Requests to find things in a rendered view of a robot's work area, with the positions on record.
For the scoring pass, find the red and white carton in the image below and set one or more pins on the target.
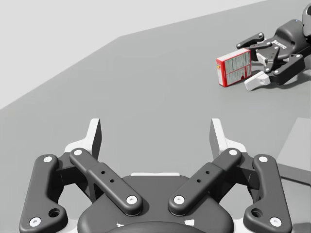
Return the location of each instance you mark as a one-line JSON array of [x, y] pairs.
[[234, 69]]

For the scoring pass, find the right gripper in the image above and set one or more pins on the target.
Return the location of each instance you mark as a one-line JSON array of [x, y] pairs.
[[289, 36]]

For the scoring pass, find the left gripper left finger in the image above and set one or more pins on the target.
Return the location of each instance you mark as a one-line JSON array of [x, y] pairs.
[[41, 189]]

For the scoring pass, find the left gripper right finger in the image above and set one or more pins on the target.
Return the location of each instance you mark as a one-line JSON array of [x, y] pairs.
[[269, 189]]

